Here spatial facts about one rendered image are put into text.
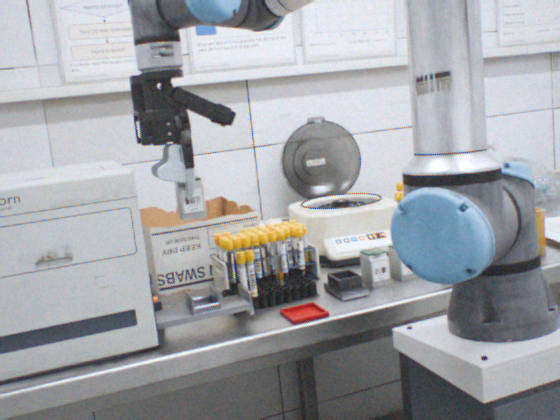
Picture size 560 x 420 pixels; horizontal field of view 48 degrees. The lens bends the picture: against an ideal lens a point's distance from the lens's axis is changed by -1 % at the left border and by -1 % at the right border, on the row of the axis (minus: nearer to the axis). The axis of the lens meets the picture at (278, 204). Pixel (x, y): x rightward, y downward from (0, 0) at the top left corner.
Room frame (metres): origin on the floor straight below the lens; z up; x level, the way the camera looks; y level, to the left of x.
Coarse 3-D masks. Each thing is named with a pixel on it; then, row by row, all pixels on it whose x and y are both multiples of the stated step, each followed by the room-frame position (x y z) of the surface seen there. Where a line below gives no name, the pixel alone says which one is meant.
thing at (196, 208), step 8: (176, 184) 1.06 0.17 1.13; (184, 184) 1.05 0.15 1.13; (200, 184) 1.06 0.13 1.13; (176, 192) 1.07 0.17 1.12; (184, 192) 1.04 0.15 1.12; (200, 192) 1.05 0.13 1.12; (184, 200) 1.04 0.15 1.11; (192, 200) 1.04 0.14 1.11; (200, 200) 1.05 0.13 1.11; (184, 208) 1.04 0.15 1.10; (192, 208) 1.04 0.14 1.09; (200, 208) 1.05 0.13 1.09; (184, 216) 1.04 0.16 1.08; (192, 216) 1.04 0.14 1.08; (200, 216) 1.05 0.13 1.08
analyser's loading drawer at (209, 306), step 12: (216, 288) 1.07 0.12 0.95; (240, 288) 1.11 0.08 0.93; (192, 300) 1.03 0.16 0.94; (204, 300) 1.09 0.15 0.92; (216, 300) 1.06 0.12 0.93; (228, 300) 1.09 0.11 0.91; (240, 300) 1.08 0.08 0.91; (252, 300) 1.06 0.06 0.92; (156, 312) 1.07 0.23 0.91; (168, 312) 1.06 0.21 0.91; (180, 312) 1.05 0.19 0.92; (192, 312) 1.04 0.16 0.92; (204, 312) 1.04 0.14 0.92; (216, 312) 1.04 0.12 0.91; (228, 312) 1.05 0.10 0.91; (252, 312) 1.06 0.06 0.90; (168, 324) 1.01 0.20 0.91; (180, 324) 1.02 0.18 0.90
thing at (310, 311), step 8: (304, 304) 1.12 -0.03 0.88; (312, 304) 1.12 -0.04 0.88; (280, 312) 1.10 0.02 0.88; (288, 312) 1.10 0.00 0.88; (296, 312) 1.10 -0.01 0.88; (304, 312) 1.09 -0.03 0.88; (312, 312) 1.09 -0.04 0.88; (320, 312) 1.08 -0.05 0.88; (328, 312) 1.07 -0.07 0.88; (296, 320) 1.04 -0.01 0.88; (304, 320) 1.05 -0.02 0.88
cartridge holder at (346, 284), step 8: (336, 272) 1.21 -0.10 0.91; (344, 272) 1.22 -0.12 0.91; (352, 272) 1.20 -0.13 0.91; (328, 280) 1.20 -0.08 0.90; (336, 280) 1.16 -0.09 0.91; (344, 280) 1.16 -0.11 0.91; (352, 280) 1.17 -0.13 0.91; (360, 280) 1.17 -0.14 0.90; (328, 288) 1.20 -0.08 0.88; (336, 288) 1.17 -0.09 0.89; (344, 288) 1.16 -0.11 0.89; (352, 288) 1.16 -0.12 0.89; (360, 288) 1.16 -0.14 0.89; (344, 296) 1.14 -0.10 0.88; (352, 296) 1.15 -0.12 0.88; (360, 296) 1.15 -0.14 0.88
